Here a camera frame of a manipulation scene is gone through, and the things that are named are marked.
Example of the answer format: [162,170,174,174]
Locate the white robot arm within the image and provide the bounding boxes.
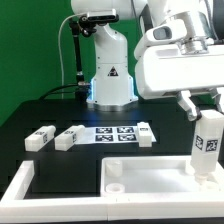
[71,0,224,120]

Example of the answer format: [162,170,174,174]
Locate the white fiducial marker sheet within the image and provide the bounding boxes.
[75,125,157,146]

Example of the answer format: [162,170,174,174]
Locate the grey camera on stand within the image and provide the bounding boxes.
[81,9,118,23]

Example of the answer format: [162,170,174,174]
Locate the black cables on table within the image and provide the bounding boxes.
[39,83,91,101]

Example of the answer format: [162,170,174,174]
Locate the white camera cable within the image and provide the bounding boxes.
[57,12,88,100]

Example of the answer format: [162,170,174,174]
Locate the white U-shaped obstacle frame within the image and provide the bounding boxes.
[0,161,224,224]

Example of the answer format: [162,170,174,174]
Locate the black camera stand pole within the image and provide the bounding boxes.
[69,19,90,102]

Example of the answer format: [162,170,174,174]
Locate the white desk top tray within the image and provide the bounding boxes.
[100,156,224,202]

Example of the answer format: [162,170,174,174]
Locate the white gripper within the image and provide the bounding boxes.
[135,44,224,121]

